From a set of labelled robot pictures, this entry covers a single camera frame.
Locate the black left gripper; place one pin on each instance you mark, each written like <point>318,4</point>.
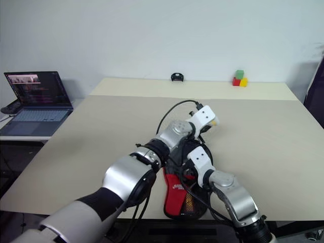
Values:
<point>206,127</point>

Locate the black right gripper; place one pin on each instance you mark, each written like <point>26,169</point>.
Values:
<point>190,173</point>

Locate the black red paddle case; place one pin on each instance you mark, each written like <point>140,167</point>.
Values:
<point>174,188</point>

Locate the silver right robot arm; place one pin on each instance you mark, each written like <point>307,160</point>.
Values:
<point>238,200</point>

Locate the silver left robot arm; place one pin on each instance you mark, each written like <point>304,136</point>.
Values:
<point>126,177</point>

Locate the small black clip object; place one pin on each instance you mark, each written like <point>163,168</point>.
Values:
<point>177,77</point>

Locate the red cube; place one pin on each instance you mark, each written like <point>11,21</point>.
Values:
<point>236,81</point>

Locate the yellow cube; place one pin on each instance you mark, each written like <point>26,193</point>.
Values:
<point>244,82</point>

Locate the green cube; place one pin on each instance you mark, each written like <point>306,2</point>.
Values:
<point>239,74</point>

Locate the dark chair back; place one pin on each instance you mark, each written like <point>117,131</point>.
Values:
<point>316,96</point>

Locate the black caster wheel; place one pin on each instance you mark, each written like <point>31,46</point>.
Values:
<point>314,234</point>

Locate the dark blue laptop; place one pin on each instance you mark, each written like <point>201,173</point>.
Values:
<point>40,98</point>

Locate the black game controller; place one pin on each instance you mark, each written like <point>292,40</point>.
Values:
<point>11,108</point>

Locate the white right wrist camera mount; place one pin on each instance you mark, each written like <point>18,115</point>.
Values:
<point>201,159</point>

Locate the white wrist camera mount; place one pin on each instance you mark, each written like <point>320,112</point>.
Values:
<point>202,117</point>
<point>201,159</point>

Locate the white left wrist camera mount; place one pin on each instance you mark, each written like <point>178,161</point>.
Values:
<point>202,117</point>

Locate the black table frame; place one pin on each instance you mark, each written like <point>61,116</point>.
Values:
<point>291,224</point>

